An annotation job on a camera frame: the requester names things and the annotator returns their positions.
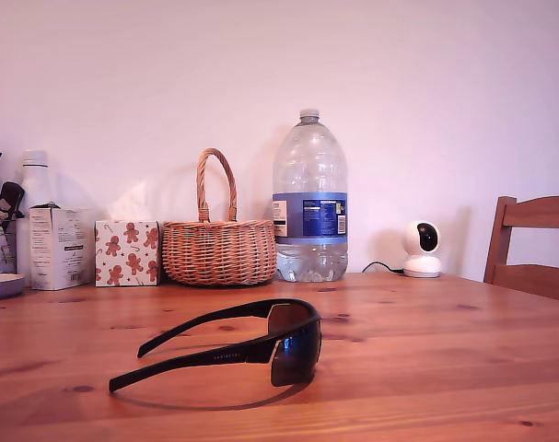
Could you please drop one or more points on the black sunglasses with blue lenses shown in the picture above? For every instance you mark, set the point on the black sunglasses with blue lenses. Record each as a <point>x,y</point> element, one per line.
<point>214,357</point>

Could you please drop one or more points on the large clear water bottle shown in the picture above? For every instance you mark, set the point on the large clear water bottle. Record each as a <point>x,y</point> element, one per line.
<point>309,216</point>

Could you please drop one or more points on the white tissue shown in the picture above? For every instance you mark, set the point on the white tissue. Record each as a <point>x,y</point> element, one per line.
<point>131,207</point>

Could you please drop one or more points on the gingerbread print tissue box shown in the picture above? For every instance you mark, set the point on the gingerbread print tissue box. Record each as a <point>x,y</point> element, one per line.
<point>127,253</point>

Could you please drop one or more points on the white printed carton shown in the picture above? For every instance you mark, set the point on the white printed carton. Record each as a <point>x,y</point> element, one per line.
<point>58,248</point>

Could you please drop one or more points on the white insulated bottle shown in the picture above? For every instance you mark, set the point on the white insulated bottle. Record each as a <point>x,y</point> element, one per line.
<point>35,179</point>

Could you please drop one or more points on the wooden chair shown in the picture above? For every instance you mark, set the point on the wooden chair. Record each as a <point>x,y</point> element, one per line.
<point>537,212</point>

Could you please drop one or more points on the black clip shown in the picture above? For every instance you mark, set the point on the black clip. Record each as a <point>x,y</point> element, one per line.
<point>9,193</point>

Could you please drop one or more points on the grey round plate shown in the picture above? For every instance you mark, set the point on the grey round plate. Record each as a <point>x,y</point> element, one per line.
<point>3,285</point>

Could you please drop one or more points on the small white round camera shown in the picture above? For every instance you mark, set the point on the small white round camera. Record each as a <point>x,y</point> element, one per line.
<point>422,267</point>

